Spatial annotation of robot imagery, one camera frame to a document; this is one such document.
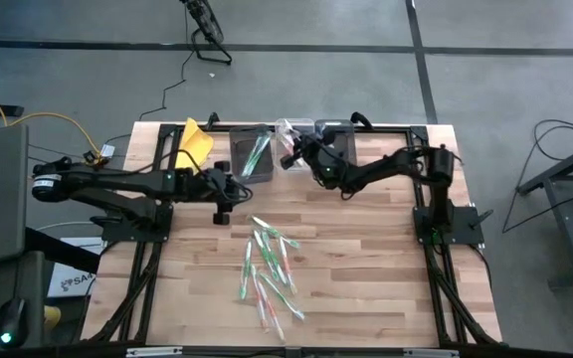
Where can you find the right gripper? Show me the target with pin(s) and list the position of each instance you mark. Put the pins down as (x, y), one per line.
(321, 159)

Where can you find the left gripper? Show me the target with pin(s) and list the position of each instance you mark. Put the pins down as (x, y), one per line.
(222, 189)

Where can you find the green toothbrush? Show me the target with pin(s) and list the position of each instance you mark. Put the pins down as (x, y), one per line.
(275, 259)
(245, 272)
(262, 149)
(275, 232)
(248, 168)
(265, 254)
(281, 296)
(252, 160)

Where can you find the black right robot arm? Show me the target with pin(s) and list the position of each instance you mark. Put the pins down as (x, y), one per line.
(386, 166)

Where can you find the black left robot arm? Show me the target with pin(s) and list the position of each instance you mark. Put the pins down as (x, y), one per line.
(117, 181)

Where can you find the clear plastic bin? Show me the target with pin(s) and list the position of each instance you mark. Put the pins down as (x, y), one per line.
(304, 124)

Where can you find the dark grey plastic bin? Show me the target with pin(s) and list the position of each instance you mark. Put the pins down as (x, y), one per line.
(237, 149)
(341, 125)

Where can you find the yellow cloth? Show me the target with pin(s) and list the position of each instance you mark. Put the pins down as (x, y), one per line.
(194, 144)

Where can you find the white plug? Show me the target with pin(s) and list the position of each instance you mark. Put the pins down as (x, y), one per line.
(107, 151)

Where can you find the yellow black power connector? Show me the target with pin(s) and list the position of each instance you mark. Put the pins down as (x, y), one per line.
(90, 158)

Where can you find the white printed box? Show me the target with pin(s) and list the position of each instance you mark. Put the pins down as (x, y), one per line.
(75, 286)

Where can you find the yellow round object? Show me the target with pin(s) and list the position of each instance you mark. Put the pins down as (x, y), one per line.
(54, 318)

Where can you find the dark side desk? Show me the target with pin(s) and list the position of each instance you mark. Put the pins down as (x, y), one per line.
(33, 298)

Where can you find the black metal table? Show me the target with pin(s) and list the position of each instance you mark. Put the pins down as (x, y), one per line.
(565, 165)

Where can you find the black computer mouse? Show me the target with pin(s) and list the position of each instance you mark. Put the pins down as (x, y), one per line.
(12, 318)

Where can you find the silver aluminium bracket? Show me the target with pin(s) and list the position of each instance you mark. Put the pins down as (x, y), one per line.
(431, 352)
(154, 352)

